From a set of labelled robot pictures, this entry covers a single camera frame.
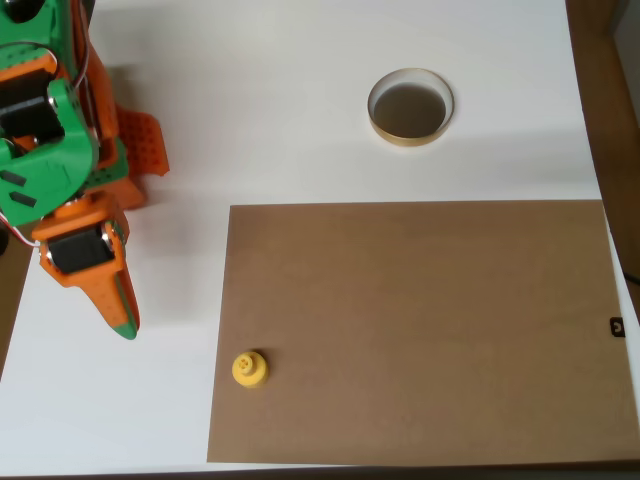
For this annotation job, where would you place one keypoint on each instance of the orange gripper black servo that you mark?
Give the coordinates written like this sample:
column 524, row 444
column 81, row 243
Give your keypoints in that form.
column 80, row 255

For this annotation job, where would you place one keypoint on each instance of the yellow plastic knob piece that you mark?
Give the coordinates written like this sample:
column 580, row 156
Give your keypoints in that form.
column 249, row 370

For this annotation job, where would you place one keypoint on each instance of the orange and green robot base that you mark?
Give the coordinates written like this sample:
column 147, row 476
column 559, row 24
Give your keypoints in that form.
column 145, row 145

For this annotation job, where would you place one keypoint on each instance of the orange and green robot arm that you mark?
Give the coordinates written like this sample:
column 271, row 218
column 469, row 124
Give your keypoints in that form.
column 45, row 165

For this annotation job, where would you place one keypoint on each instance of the round gold-rimmed shallow bowl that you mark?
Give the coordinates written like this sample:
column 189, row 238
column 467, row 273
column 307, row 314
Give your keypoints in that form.
column 410, row 112

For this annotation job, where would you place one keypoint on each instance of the white base board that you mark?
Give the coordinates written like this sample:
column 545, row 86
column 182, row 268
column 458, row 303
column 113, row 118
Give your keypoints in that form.
column 300, row 100

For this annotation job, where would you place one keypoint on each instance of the brown rectangular board mat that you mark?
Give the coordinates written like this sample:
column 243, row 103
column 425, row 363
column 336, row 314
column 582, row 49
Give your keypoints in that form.
column 415, row 330

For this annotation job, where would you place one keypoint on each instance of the small black clip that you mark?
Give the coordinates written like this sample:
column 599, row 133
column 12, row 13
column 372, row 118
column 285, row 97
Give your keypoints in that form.
column 617, row 327

